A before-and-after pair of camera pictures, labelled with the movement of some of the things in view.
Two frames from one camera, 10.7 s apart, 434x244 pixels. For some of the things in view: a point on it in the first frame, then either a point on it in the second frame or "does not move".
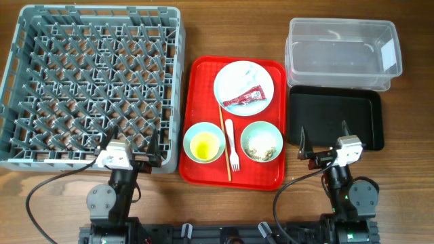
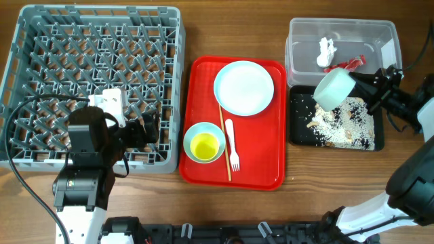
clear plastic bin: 342,53 does not move
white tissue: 251,76 → 325,55
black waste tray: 321,111 does not move
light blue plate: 239,78 does not move
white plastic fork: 234,155 does not move
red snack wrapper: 254,94 → 350,65
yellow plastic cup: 205,146 does not move
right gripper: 321,160 → 385,89
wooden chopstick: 224,144 does not move
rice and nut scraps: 253,151 → 351,126
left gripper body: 144,166 → 133,137
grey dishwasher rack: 72,74 does not move
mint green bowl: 262,141 → 333,88
